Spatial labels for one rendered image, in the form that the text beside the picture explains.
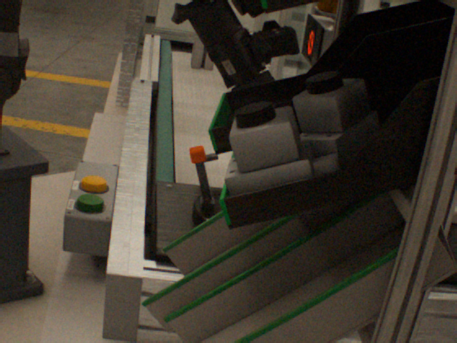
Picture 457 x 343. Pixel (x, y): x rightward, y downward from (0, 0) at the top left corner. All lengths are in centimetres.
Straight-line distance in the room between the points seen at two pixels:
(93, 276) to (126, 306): 18
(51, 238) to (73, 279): 13
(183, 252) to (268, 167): 34
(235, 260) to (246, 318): 6
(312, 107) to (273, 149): 6
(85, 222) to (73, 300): 11
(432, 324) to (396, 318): 49
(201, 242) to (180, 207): 24
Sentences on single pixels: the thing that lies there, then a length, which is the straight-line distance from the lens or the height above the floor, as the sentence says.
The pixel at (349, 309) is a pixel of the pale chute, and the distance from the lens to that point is 59.
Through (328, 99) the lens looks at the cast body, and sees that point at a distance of 59.
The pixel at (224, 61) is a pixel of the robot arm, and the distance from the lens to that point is 99.
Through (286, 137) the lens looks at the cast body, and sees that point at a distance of 55.
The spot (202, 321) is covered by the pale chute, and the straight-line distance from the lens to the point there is 75.
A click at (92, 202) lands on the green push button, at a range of 109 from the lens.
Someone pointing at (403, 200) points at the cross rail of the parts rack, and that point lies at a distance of 57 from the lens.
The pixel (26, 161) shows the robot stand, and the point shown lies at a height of 106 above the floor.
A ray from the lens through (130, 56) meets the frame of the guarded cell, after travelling 185.
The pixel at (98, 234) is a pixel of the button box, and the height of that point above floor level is 94.
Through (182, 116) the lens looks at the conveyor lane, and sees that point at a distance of 169.
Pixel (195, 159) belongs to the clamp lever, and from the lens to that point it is 105.
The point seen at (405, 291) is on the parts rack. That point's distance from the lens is 56.
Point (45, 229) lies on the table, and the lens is 125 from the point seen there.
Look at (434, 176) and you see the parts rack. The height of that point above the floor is 127.
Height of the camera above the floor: 143
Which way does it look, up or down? 21 degrees down
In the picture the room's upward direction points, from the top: 9 degrees clockwise
